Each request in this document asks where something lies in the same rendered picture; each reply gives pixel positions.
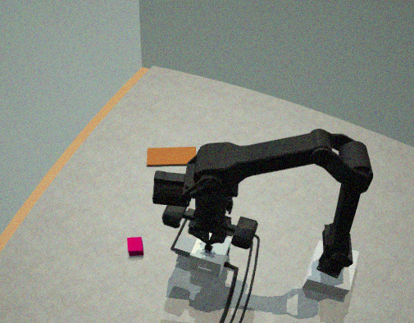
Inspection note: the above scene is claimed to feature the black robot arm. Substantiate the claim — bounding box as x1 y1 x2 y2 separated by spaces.
152 129 373 279

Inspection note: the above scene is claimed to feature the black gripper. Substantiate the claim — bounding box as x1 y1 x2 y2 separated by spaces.
162 201 258 249

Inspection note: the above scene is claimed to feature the orange flat rectangular block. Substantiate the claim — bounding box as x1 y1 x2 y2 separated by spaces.
146 147 196 166

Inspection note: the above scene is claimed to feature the small pink cube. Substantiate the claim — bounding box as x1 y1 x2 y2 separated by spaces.
127 237 143 256

